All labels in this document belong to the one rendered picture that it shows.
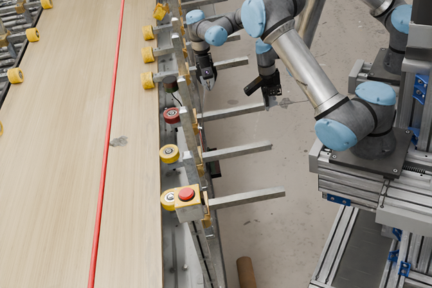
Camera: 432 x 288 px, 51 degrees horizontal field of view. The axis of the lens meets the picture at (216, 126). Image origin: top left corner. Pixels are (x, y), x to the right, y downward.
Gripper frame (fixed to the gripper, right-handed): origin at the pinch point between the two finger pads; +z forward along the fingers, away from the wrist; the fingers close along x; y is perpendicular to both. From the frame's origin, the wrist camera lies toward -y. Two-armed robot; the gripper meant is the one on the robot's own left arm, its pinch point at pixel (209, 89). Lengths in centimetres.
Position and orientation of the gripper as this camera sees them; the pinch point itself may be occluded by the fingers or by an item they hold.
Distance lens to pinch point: 199.9
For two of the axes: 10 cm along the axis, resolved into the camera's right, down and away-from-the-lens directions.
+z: 1.5, 7.6, 6.3
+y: -1.1, -6.2, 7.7
